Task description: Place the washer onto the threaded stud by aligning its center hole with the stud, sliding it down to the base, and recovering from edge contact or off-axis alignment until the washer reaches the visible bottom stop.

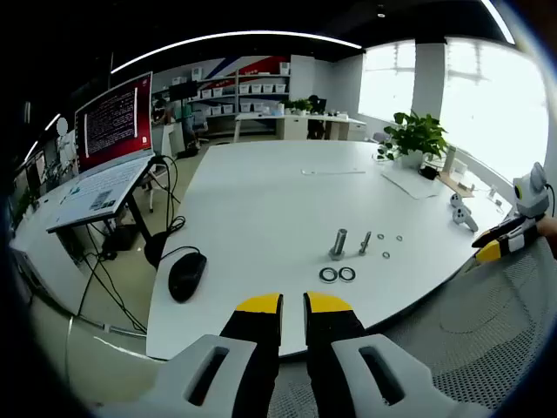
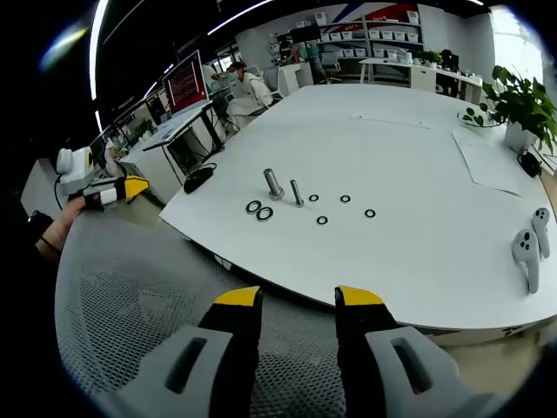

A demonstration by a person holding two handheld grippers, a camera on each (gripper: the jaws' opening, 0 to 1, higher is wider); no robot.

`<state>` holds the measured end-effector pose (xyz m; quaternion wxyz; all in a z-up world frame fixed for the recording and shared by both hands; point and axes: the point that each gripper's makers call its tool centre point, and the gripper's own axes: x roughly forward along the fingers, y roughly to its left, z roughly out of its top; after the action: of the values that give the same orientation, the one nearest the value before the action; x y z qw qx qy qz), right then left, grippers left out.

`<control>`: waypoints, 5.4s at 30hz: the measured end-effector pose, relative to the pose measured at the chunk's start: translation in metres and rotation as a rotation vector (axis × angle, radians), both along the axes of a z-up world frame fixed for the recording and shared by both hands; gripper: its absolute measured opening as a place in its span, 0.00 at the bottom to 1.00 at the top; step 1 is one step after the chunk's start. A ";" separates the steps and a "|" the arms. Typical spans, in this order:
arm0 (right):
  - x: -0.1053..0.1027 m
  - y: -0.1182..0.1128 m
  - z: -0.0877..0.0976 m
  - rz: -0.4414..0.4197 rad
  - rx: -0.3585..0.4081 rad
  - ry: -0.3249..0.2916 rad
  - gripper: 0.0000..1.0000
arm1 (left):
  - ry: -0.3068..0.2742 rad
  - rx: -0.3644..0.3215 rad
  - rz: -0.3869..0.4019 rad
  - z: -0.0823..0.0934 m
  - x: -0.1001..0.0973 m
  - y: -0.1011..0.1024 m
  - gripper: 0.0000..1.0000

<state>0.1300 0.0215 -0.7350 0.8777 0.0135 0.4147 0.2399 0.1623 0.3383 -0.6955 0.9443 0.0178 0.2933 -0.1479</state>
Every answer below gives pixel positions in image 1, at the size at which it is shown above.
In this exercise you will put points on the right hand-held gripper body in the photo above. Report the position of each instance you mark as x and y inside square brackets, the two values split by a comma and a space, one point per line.
[532, 198]

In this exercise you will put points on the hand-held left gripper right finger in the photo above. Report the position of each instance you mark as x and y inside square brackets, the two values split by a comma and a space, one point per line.
[330, 331]

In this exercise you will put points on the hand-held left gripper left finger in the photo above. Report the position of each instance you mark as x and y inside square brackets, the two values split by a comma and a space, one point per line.
[257, 331]

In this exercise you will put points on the large steel threaded stud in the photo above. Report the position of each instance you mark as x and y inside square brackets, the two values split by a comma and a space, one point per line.
[339, 241]

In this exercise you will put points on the small steel threaded stud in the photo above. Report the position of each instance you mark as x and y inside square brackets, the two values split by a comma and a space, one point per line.
[365, 241]

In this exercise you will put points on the person's right hand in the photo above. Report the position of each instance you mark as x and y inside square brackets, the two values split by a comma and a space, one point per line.
[549, 226]

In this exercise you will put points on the white handheld controller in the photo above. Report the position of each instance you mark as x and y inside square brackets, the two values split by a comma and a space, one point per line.
[462, 215]
[456, 200]

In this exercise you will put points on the wooden tray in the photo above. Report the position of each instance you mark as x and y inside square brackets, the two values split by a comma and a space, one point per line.
[452, 180]

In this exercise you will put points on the black computer mouse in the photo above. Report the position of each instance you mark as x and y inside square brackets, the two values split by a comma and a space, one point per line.
[187, 278]

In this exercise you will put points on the small black object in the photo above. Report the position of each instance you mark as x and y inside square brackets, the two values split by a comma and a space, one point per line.
[428, 173]

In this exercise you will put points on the white paper sheet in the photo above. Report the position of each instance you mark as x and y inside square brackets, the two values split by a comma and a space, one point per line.
[413, 183]

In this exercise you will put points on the white plant pot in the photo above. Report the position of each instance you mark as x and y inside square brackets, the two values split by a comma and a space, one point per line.
[411, 160]

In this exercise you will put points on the green leafy plant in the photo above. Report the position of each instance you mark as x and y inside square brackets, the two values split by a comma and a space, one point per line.
[418, 135]

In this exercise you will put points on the small plant in glass bowl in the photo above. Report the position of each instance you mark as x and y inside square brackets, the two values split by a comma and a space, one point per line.
[383, 152]

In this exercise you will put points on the thin white strip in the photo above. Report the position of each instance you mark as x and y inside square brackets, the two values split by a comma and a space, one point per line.
[330, 171]

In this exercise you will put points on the white background desk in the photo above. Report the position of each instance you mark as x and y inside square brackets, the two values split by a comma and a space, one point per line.
[296, 124]

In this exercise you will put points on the small potted desk plant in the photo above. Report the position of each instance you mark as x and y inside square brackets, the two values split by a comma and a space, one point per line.
[300, 105]

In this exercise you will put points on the shelving with white bins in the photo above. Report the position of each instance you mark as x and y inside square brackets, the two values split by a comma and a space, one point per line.
[261, 89]

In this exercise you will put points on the black monitor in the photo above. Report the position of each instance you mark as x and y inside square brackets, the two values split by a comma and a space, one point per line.
[183, 91]

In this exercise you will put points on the white laptop with red screen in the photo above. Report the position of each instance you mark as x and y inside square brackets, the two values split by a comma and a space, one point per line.
[113, 122]

